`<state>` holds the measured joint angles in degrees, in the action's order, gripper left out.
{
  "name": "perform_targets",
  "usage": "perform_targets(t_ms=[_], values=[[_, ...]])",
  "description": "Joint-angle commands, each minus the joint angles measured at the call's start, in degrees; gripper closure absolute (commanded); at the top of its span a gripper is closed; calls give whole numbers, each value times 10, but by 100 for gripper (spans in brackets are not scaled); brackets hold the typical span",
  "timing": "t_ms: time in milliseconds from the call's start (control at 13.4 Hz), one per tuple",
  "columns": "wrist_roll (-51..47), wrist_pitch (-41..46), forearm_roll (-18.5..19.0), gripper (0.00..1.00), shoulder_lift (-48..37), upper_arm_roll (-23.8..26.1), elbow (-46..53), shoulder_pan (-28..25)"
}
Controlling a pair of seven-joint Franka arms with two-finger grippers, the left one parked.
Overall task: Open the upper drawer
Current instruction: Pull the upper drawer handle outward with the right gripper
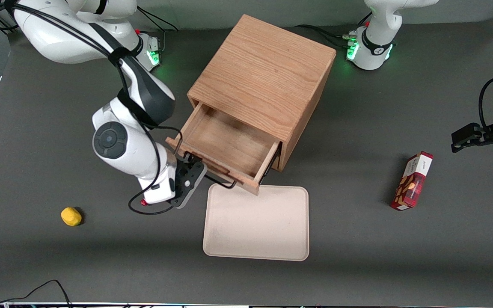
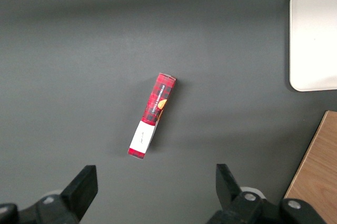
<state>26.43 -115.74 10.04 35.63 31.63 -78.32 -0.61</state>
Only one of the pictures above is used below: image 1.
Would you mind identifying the black wire drawer handle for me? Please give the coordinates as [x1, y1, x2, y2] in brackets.
[172, 131, 238, 190]

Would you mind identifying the wooden drawer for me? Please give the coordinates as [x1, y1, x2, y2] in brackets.
[165, 102, 282, 196]

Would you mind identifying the wooden drawer cabinet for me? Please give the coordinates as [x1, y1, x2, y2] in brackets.
[187, 14, 337, 172]

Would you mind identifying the red snack box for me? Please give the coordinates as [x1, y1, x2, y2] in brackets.
[390, 151, 434, 211]

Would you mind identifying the beige plastic tray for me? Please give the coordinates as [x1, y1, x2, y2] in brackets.
[203, 183, 310, 262]

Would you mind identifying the yellow lemon toy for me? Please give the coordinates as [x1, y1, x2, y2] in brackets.
[61, 207, 83, 227]

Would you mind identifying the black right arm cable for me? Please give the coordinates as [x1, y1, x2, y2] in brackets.
[0, 0, 184, 216]

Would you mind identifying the black base cable bundle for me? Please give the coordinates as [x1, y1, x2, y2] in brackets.
[137, 6, 179, 52]
[294, 24, 359, 49]

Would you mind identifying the black floor cable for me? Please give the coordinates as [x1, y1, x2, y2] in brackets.
[0, 279, 73, 308]

